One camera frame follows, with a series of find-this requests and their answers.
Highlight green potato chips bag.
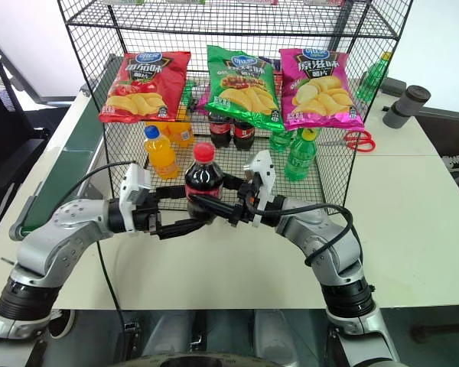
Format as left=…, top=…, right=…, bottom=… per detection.
left=203, top=44, right=285, bottom=133

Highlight green soda bottle yellow cap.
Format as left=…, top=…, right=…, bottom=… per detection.
left=283, top=128, right=321, bottom=183
left=355, top=51, right=394, bottom=103

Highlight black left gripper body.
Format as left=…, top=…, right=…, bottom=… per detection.
left=132, top=190, right=164, bottom=239

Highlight red handled scissors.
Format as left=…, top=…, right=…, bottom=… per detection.
left=323, top=129, right=376, bottom=153

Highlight magenta potato chips bag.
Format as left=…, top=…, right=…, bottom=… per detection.
left=278, top=47, right=366, bottom=132

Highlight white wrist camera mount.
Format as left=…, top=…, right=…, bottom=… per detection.
left=243, top=150, right=278, bottom=229
left=117, top=162, right=153, bottom=233

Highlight black wire mesh rack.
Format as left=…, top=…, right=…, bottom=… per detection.
left=56, top=0, right=414, bottom=216

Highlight small green snack pack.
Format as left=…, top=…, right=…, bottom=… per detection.
left=180, top=79, right=199, bottom=115

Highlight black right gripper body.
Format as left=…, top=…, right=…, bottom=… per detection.
left=229, top=174, right=263, bottom=228

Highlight red potato chips bag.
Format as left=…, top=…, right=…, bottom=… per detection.
left=98, top=51, right=192, bottom=124

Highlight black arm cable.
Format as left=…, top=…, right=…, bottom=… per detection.
left=258, top=202, right=355, bottom=267
left=63, top=160, right=138, bottom=203

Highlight cola bottle red label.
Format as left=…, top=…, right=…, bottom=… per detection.
left=207, top=112, right=233, bottom=149
left=233, top=118, right=256, bottom=152

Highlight black office chair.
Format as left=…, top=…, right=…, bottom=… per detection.
left=0, top=57, right=49, bottom=238

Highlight cola bottle red cap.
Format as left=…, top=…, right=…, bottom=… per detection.
left=184, top=142, right=226, bottom=223

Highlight green conveyor belt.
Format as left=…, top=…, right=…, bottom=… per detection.
left=8, top=53, right=127, bottom=242

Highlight grey cylinder roller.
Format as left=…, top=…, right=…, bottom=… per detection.
left=381, top=84, right=432, bottom=129

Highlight thin black power cable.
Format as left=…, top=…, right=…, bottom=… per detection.
left=95, top=239, right=129, bottom=345

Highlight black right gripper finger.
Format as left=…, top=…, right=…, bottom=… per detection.
left=190, top=193, right=238, bottom=222
left=220, top=174, right=249, bottom=192

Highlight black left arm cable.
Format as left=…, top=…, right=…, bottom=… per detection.
left=63, top=160, right=138, bottom=203

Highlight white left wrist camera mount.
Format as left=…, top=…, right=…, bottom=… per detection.
left=117, top=162, right=153, bottom=233

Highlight orange soda bottle blue cap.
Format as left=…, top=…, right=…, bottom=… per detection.
left=142, top=125, right=181, bottom=180

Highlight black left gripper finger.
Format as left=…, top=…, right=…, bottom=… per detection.
left=156, top=216, right=217, bottom=241
left=155, top=184, right=189, bottom=203

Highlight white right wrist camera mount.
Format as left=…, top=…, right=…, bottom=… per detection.
left=243, top=150, right=278, bottom=229

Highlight pink snack bag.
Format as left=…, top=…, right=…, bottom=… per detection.
left=210, top=0, right=280, bottom=7

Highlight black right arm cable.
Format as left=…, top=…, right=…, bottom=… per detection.
left=258, top=202, right=355, bottom=267

